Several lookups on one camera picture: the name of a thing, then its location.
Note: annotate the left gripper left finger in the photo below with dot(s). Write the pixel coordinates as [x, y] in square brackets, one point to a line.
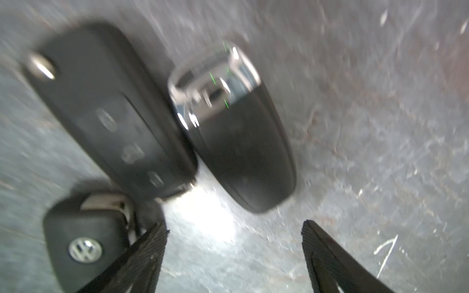
[138, 269]

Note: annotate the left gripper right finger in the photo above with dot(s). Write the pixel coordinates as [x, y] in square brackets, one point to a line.
[331, 268]

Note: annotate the black VW key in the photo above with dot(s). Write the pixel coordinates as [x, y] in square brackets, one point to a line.
[85, 233]

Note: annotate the Mercedes key chrome black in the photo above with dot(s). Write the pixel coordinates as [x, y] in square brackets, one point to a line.
[229, 117]

